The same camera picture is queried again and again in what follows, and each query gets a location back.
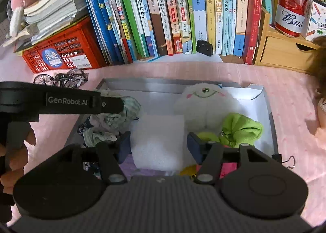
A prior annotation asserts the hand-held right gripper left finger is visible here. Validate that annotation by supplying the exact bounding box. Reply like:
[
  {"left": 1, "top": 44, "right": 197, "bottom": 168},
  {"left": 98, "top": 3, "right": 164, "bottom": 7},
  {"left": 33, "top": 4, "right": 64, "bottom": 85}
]
[{"left": 61, "top": 131, "right": 132, "bottom": 185}]

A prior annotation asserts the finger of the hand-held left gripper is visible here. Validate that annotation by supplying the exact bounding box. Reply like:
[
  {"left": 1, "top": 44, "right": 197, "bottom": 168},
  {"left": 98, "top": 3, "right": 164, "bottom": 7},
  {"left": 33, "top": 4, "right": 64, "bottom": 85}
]
[{"left": 93, "top": 96, "right": 125, "bottom": 115}]

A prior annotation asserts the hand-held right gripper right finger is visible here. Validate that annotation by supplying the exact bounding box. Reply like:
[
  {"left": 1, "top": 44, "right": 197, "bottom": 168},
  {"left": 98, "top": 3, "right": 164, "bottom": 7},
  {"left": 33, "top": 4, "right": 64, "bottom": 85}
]
[{"left": 187, "top": 132, "right": 281, "bottom": 185}]

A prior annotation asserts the white lace cloth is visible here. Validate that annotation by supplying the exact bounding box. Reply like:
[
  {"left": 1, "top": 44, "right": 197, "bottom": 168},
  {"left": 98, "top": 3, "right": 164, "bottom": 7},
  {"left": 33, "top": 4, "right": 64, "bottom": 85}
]
[{"left": 90, "top": 113, "right": 115, "bottom": 128}]

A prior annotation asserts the green striped cloth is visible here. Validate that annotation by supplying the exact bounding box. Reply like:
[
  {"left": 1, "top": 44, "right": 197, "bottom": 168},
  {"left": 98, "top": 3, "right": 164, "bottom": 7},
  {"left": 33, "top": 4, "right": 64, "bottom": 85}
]
[
  {"left": 102, "top": 90, "right": 142, "bottom": 133},
  {"left": 83, "top": 131, "right": 120, "bottom": 149}
]

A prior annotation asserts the navy patterned cloth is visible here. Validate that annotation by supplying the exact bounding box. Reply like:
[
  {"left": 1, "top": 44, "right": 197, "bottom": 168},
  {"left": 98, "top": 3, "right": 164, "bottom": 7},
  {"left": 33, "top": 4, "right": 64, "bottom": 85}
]
[{"left": 76, "top": 117, "right": 102, "bottom": 180}]

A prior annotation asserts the white fluffy towel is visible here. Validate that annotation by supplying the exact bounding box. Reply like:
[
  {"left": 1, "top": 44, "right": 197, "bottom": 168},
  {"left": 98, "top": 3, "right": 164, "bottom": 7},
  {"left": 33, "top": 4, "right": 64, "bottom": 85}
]
[{"left": 130, "top": 114, "right": 187, "bottom": 172}]

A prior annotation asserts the grey cardboard box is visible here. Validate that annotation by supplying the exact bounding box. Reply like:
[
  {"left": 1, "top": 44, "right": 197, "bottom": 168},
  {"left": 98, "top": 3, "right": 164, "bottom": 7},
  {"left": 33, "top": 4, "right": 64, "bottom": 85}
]
[{"left": 67, "top": 78, "right": 279, "bottom": 172}]

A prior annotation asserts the white plush toy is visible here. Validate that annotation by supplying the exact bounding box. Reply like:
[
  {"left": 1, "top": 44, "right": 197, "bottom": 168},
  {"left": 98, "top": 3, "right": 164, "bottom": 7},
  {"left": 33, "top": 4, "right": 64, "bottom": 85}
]
[{"left": 174, "top": 83, "right": 240, "bottom": 134}]

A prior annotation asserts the person's left hand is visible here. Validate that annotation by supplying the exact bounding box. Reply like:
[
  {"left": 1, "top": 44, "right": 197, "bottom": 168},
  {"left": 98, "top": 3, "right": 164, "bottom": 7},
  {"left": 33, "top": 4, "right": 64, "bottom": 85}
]
[{"left": 0, "top": 128, "right": 36, "bottom": 195}]

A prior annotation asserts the silver miniature bicycle model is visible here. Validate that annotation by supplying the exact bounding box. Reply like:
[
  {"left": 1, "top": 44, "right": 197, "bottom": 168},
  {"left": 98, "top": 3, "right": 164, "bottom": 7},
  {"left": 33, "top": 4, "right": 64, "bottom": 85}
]
[{"left": 33, "top": 73, "right": 60, "bottom": 86}]

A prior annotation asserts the purple cloth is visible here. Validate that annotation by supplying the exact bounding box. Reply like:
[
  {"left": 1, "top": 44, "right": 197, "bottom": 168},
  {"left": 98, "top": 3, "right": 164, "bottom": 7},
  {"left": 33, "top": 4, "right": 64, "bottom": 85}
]
[{"left": 120, "top": 162, "right": 179, "bottom": 178}]

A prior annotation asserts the black miniature bicycle model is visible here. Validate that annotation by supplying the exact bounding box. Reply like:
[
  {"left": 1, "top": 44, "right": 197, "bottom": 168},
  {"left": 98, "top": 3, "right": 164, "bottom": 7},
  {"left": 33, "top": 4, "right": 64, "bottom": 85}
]
[{"left": 55, "top": 69, "right": 89, "bottom": 88}]

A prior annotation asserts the red plastic crate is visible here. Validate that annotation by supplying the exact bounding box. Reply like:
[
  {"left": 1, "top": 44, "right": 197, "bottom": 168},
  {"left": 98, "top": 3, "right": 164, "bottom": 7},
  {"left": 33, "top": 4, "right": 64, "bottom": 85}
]
[{"left": 22, "top": 16, "right": 107, "bottom": 74}]

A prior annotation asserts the black binder clip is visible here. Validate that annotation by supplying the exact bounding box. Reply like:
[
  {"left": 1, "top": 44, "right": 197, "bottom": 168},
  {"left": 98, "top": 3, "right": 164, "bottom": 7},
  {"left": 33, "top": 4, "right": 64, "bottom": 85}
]
[{"left": 271, "top": 154, "right": 296, "bottom": 168}]

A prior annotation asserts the stack of flat grey books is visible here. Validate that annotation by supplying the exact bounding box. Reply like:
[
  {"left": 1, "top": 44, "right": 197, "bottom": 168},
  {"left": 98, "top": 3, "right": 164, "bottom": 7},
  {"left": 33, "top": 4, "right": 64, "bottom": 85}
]
[{"left": 14, "top": 0, "right": 89, "bottom": 54}]

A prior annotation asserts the small black case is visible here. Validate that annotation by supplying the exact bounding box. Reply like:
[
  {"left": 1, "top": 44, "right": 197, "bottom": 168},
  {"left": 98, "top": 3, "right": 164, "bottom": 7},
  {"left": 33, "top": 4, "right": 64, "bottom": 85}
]
[{"left": 196, "top": 40, "right": 214, "bottom": 56}]

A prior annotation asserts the row of upright books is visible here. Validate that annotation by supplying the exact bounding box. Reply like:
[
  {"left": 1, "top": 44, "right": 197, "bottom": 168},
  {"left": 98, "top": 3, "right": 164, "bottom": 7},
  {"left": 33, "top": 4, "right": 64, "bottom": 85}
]
[{"left": 79, "top": 0, "right": 326, "bottom": 65}]

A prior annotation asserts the wooden drawer organizer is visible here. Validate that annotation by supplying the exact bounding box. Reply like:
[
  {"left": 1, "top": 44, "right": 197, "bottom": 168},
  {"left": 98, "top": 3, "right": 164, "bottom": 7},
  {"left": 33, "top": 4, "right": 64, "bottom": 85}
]
[{"left": 254, "top": 8, "right": 326, "bottom": 74}]

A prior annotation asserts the brown-haired doll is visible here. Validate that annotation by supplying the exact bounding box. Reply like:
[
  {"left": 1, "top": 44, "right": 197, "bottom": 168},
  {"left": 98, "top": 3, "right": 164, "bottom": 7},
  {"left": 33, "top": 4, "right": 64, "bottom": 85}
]
[{"left": 309, "top": 36, "right": 326, "bottom": 144}]

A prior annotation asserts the red drink can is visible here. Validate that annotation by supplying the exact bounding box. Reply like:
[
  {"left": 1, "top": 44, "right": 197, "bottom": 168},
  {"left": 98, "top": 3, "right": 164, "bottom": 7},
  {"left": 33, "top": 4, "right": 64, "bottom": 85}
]
[{"left": 274, "top": 0, "right": 308, "bottom": 38}]

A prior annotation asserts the white printed box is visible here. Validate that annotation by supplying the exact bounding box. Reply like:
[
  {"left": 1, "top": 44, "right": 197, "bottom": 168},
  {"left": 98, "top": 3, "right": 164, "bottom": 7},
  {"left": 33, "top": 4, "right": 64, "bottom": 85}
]
[{"left": 301, "top": 0, "right": 326, "bottom": 42}]

